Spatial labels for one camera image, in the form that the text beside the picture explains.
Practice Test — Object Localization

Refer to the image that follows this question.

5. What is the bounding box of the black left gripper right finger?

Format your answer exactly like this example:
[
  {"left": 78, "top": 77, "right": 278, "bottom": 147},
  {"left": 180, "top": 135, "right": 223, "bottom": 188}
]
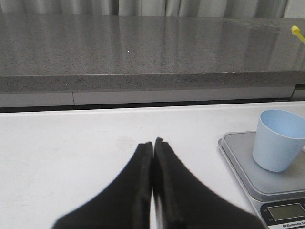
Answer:
[{"left": 152, "top": 138, "right": 264, "bottom": 229}]

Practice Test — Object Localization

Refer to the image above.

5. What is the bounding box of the grey curtain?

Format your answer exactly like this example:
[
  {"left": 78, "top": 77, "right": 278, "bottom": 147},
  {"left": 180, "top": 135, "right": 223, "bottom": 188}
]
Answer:
[{"left": 0, "top": 0, "right": 288, "bottom": 18}]

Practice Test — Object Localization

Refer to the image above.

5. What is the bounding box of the light blue plastic cup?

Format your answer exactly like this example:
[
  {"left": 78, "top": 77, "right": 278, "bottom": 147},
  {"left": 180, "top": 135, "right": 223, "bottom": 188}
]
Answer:
[{"left": 253, "top": 109, "right": 305, "bottom": 172}]

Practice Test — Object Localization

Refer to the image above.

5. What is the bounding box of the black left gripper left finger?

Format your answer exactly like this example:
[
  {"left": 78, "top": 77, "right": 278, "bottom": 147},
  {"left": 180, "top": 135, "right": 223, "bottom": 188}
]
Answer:
[{"left": 53, "top": 142, "right": 153, "bottom": 229}]

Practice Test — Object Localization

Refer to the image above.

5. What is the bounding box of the silver electronic kitchen scale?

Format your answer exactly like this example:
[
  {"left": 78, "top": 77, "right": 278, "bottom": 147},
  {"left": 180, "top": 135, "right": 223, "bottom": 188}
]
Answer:
[{"left": 218, "top": 131, "right": 305, "bottom": 229}]

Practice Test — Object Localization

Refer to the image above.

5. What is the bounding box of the grey stone counter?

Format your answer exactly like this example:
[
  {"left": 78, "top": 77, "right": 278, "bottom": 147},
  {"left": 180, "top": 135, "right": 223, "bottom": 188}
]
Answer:
[{"left": 0, "top": 13, "right": 305, "bottom": 108}]

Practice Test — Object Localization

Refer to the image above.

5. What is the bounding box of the yellow squeeze bottle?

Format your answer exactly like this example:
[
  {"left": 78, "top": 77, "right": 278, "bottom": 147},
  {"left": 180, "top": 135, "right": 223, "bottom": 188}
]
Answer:
[{"left": 291, "top": 25, "right": 305, "bottom": 44}]

